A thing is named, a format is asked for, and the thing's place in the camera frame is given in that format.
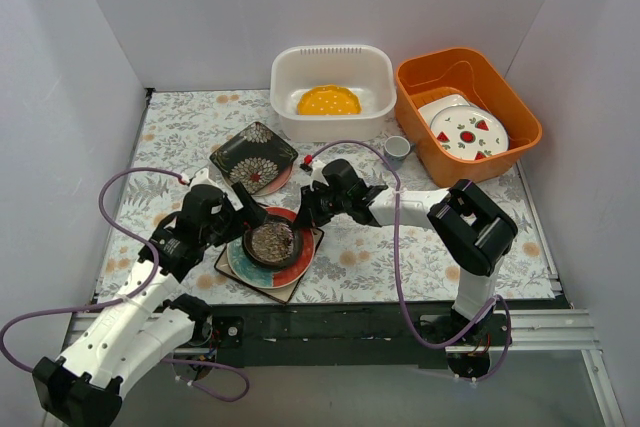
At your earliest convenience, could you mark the orange plastic bin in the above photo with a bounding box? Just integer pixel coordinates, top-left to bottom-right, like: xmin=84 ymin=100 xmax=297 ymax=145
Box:
xmin=395 ymin=47 xmax=543 ymax=187

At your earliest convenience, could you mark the small grey white cup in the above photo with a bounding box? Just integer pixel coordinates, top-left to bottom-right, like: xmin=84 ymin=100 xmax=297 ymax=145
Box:
xmin=383 ymin=136 xmax=414 ymax=171

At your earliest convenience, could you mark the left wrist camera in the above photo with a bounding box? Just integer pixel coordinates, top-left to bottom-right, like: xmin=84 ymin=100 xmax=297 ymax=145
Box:
xmin=179 ymin=167 xmax=217 ymax=188

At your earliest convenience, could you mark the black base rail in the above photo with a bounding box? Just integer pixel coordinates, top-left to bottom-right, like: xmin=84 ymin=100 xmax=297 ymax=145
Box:
xmin=64 ymin=299 xmax=601 ymax=368

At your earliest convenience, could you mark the yellow dotted scalloped plate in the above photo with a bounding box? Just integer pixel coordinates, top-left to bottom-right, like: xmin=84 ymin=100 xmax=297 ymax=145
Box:
xmin=297 ymin=84 xmax=362 ymax=116

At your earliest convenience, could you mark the white plastic bin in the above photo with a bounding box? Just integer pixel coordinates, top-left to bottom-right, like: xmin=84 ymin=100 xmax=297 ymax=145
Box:
xmin=270 ymin=45 xmax=397 ymax=142

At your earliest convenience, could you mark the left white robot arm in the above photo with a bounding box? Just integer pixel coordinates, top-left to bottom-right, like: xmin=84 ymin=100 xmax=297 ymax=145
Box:
xmin=32 ymin=181 xmax=267 ymax=426

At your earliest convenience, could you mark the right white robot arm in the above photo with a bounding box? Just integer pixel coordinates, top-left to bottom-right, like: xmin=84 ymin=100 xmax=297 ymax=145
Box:
xmin=293 ymin=156 xmax=518 ymax=349

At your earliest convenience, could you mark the white plate in orange bin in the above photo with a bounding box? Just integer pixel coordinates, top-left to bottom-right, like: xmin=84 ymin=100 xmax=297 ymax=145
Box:
xmin=418 ymin=94 xmax=471 ymax=127

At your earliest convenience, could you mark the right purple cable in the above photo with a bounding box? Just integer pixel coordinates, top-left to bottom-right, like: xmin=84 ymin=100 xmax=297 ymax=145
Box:
xmin=309 ymin=139 xmax=514 ymax=382

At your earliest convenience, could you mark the black floral square plate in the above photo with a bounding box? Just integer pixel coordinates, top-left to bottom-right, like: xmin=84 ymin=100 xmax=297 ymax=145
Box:
xmin=210 ymin=122 xmax=298 ymax=194

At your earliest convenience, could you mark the watermelon pattern round plate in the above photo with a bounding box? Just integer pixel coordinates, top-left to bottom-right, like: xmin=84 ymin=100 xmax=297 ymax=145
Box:
xmin=430 ymin=106 xmax=509 ymax=161

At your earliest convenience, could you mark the floral patterned table mat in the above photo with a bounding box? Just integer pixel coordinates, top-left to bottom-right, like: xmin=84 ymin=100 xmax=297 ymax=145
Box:
xmin=95 ymin=90 xmax=558 ymax=304

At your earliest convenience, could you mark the square dark rimmed plate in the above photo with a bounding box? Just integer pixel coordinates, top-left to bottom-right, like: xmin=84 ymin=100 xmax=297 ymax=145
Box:
xmin=214 ymin=228 xmax=324 ymax=304

